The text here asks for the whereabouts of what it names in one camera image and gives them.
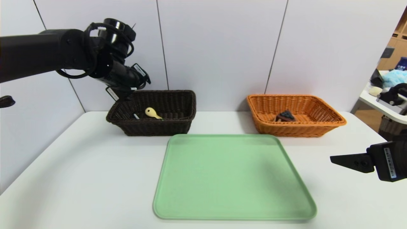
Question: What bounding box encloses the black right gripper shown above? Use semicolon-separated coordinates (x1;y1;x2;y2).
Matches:
330;140;407;183

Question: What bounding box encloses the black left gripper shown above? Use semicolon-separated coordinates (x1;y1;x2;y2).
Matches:
106;86;134;102

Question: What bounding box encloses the yellow pasta spoon green handle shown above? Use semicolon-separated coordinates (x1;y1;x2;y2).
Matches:
145;108;164;121

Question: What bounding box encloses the chocolate blueberry cake slice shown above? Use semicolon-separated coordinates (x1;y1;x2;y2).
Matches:
275;110;295;122

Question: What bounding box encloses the dark brown wicker basket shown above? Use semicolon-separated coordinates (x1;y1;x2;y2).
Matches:
106;90;197;137

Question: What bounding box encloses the grey woven storage basket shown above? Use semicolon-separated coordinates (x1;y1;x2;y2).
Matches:
378;116;407;140

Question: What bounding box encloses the orange wicker basket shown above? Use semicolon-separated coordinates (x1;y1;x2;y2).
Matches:
246;94;346;138

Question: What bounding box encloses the black background object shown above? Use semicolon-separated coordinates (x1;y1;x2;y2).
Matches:
370;69;383;88

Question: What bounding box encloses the light blue fluffy cloth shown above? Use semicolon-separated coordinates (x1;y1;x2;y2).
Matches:
382;70;407;88

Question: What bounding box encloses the light green plastic tray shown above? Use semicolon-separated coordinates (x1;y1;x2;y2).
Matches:
153;134;317;220

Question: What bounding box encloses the wooden shelf cabinet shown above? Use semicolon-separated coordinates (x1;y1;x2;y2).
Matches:
377;6;407;71

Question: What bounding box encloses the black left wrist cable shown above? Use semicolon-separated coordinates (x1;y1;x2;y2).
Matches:
57;22;135;79

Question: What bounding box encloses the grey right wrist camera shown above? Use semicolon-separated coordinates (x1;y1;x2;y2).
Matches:
376;83;407;115

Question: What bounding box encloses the black left arm lower cable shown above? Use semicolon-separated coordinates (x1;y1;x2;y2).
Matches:
0;95;15;108

